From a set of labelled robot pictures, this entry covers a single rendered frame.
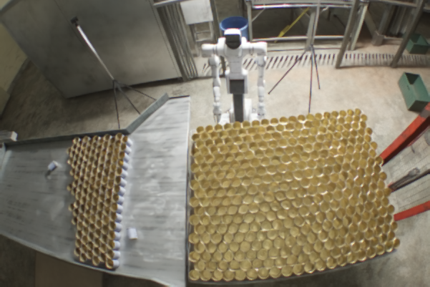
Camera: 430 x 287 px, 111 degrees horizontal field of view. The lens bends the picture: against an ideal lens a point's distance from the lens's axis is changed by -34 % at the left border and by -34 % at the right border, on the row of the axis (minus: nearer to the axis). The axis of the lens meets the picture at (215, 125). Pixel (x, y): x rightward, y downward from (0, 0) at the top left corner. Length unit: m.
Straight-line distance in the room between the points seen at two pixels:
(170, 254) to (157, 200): 0.40
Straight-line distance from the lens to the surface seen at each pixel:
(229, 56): 1.84
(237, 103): 2.23
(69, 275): 3.44
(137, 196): 1.74
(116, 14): 3.03
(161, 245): 1.61
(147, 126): 1.96
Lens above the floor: 2.57
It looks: 58 degrees down
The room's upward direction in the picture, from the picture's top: 16 degrees counter-clockwise
